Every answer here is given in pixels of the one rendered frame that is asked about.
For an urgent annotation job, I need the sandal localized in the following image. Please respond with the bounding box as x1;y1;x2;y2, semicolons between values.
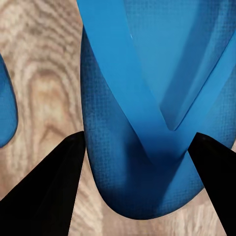
77;0;236;220
0;53;18;147

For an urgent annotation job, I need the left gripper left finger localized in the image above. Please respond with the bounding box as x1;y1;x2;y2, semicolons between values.
0;131;86;236

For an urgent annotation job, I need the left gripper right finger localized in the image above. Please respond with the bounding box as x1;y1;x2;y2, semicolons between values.
188;133;236;236

